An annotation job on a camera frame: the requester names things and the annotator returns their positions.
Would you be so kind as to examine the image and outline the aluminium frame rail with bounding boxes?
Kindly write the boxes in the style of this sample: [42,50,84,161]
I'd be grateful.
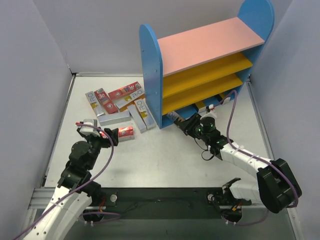
[27,186,298,211]

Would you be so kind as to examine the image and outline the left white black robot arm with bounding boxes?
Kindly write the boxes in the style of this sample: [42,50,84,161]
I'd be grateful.
[16,122,119,240]

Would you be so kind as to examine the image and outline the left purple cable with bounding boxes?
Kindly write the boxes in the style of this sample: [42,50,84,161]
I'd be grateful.
[14,122,122,240]

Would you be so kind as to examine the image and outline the plain silver box horizontal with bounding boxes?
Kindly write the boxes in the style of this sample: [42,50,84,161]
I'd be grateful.
[97,110,131,126]

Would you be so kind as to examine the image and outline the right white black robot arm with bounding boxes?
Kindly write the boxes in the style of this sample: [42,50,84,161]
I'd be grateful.
[174,113,302,213]

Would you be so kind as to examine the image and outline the red 3D toothpaste box top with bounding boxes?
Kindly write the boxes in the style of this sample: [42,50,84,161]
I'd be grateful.
[108,81,141,101]

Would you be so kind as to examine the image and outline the silver RO toothpaste box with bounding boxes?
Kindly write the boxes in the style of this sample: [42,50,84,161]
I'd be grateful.
[194,101,207,114]

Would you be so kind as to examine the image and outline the plain silver box diagonal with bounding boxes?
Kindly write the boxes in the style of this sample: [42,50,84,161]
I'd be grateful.
[127,104,147,134]

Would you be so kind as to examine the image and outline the orange white RO toothpaste box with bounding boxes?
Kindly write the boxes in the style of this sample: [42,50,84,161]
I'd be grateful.
[115,88,145,112]

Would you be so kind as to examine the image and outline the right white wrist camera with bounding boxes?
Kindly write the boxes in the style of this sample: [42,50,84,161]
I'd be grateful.
[201,104,218,120]

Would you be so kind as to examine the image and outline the red 3d toothpaste box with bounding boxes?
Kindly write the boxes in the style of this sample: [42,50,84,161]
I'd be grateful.
[94,88,118,114]
[118,126,135,142]
[108,81,141,101]

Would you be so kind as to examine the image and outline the blue shelf with coloured boards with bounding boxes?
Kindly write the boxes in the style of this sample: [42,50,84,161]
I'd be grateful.
[139,0,275,128]

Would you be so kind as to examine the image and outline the silver RO box table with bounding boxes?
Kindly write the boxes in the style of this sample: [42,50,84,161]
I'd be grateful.
[217,93,231,104]

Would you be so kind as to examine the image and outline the black toothpaste box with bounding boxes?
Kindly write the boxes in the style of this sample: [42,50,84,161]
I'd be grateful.
[166,111,186,128]

